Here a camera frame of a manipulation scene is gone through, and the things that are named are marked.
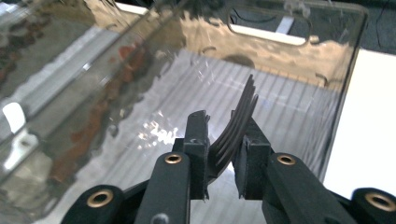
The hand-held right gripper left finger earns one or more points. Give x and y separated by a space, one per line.
174 186

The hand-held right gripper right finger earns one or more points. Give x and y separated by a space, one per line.
280 186

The metal fork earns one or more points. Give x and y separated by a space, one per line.
227 146

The transparent grey plastic bin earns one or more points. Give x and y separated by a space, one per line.
18 77
280 109

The white table mat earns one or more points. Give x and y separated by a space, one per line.
367 124

